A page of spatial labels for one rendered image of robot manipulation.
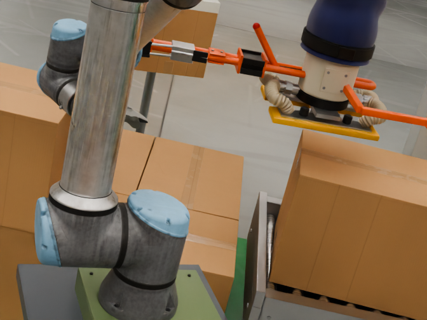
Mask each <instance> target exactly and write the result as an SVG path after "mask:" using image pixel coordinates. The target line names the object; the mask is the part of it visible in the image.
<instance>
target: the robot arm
mask: <svg viewBox="0 0 427 320"><path fill-rule="evenodd" d="M201 1H202V0H91V3H90V10H89V14H88V21H87V24H86V23H84V22H82V21H80V20H75V19H70V18H66V19H61V20H58V21H56V22H55V23H54V24H53V28H52V32H51V34H50V44H49V48H48V55H47V59H46V62H45V63H44V64H42V66H40V68H39V70H38V72H37V84H38V86H39V87H40V88H41V90H42V92H43V93H44V94H45V95H47V96H49V97H50V98H51V99H52V100H53V101H54V102H55V103H56V104H57V105H58V106H59V109H63V110H64V111H65V112H66V113H68V115H70V116H71V123H70V127H69V134H68V139H67V146H66V150H65V157H64V165H63V169H62V176H61V180H60V181H58V182H57V183H54V184H53V185H52V186H51V187H50V193H49V196H48V197H40V198H39V199H38V200H37V203H36V210H35V221H34V233H35V245H36V253H37V258H38V260H39V261H40V262H41V263H42V264H44V265H51V266H57V267H84V268H104V269H111V270H110V272H109V273H108V275H106V277H105V279H104V280H103V281H102V283H101V285H100V289H99V293H98V300H99V302H100V304H101V306H102V308H103V309H104V310H105V311H106V312H107V313H109V314H110V315H111V316H113V317H115V318H116V319H119V320H171V318H172V317H173V316H174V315H175V313H176V310H177V306H178V296H177V289H176V284H175V280H176V277H177V272H178V269H179V265H180V260H181V257H182V252H183V249H184V245H185V242H186V237H187V235H188V233H189V230H188V228H189V221H190V215H189V212H188V210H187V208H186V207H185V206H184V205H183V204H182V203H181V202H180V201H179V200H177V199H176V198H174V197H172V196H170V195H168V194H165V193H163V192H160V191H153V190H150V189H140V190H135V191H133V192H132V193H131V194H130V195H129V196H128V199H127V203H119V202H118V196H117V195H116V193H115V192H114V191H113V190H112V183H113V179H114V172H115V169H116V163H117V158H118V152H119V146H120V142H121V136H122V132H123V126H124V122H126V123H128V124H129V125H130V126H131V127H132V128H135V129H138V128H139V127H140V123H148V120H147V119H146V118H145V117H144V116H143V115H142V114H140V113H138V112H137V111H135V110H133V109H132V108H130V107H128V99H129V96H130V90H131V86H132V79H133V73H134V69H135V67H136V66H138V64H139V62H140V59H141V57H142V48H143V47H144V46H145V45H146V44H147V43H148V42H149V41H150V40H151V39H152V38H153V37H154V36H155V35H156V34H157V33H158V32H160V31H161V30H162V29H163V28H164V27H165V26H166V25H167V24H168V23H169V22H170V21H171V20H172V19H173V18H174V17H175V16H176V15H177V14H178V13H179V12H180V11H181V10H188V9H191V8H193V7H195V6H196V5H198V4H199V3H200V2H201Z"/></svg>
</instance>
